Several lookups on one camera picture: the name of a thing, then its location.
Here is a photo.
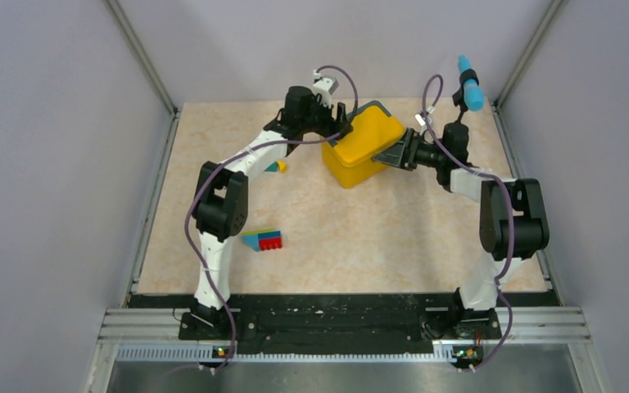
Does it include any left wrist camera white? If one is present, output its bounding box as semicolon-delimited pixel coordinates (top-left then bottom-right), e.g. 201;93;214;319
311;70;338;109

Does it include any teal divided tray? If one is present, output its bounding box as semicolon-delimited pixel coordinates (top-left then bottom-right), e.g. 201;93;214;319
347;100;391;120

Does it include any colourful card pack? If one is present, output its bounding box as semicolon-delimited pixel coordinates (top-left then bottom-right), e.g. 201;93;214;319
241;229;283;252

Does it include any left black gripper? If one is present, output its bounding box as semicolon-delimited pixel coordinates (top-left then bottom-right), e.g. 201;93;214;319
300;93;351;142

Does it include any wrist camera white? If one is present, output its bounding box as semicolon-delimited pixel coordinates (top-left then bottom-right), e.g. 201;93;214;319
311;70;338;109
414;111;432;133

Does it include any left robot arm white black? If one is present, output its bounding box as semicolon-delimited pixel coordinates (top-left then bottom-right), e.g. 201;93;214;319
187;82;352;338

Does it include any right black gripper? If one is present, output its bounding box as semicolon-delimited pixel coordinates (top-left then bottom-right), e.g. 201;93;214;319
374;128;447;172

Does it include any yellow teal tape roll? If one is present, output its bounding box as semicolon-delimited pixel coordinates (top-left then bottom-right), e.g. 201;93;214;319
265;160;287;173

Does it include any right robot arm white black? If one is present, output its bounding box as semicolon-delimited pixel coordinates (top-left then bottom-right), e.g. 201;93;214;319
373;122;550;337

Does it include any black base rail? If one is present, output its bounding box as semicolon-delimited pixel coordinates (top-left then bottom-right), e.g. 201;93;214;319
179;293;502;355

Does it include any yellow plastic medicine box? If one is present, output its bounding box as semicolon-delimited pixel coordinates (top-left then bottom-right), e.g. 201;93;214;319
321;107;405;189

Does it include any blue microphone on stand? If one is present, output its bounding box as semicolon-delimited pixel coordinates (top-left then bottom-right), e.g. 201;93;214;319
452;55;485;123

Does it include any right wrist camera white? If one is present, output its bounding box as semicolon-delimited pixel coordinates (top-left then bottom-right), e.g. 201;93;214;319
414;111;432;133

